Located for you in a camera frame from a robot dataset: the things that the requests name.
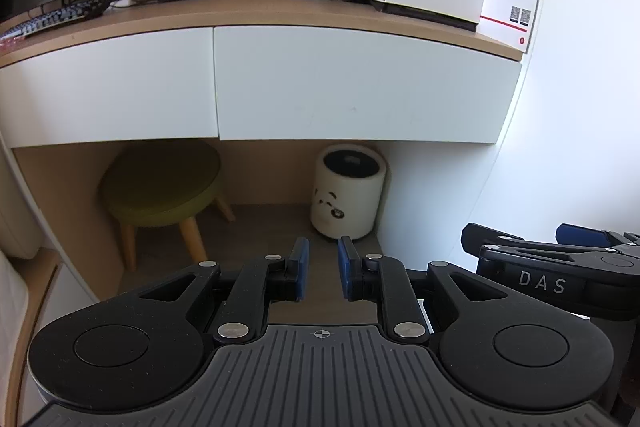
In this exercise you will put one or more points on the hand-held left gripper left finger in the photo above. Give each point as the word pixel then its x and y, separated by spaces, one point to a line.
pixel 300 268

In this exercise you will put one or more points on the black keyboard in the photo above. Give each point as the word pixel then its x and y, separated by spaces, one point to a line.
pixel 50 18

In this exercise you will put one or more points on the white narrow desk drawer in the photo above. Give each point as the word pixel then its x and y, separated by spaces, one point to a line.
pixel 105 87

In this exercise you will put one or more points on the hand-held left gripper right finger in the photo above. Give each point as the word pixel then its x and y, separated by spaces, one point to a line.
pixel 346 268

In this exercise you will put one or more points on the white wide desk drawer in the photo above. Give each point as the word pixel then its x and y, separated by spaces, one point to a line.
pixel 360 87

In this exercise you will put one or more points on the olive green round stool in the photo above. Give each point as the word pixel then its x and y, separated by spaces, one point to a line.
pixel 160 187

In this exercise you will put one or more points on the white panda face trash bin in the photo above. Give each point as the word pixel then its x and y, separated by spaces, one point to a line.
pixel 345 202

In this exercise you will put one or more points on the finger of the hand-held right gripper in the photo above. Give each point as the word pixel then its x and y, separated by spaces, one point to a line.
pixel 480 234
pixel 585 234

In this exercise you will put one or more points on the white bedding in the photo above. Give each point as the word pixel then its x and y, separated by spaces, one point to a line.
pixel 15 207

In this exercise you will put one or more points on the white computer mouse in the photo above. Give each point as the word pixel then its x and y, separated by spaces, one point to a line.
pixel 121 3

